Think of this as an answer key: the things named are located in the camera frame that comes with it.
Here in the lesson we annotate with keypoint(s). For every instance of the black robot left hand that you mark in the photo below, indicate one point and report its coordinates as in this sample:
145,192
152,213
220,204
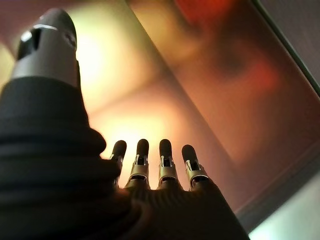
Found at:
50,175

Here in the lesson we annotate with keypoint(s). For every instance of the dark glossy cabinet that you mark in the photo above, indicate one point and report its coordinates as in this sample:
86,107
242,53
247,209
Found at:
237,87

